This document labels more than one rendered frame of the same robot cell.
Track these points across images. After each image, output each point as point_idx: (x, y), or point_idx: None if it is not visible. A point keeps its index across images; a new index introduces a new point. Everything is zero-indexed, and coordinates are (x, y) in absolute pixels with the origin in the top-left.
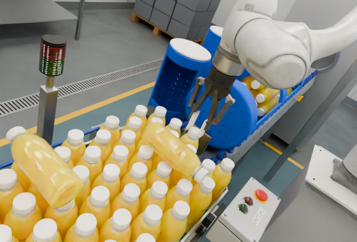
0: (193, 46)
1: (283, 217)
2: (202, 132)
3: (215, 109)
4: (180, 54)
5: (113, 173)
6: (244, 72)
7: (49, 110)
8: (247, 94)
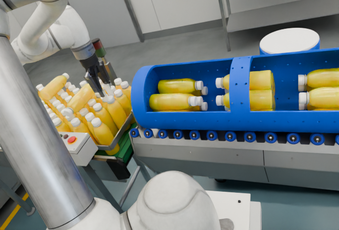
0: (297, 37)
1: None
2: (104, 98)
3: (94, 81)
4: (260, 47)
5: (66, 99)
6: (280, 71)
7: (108, 74)
8: (138, 81)
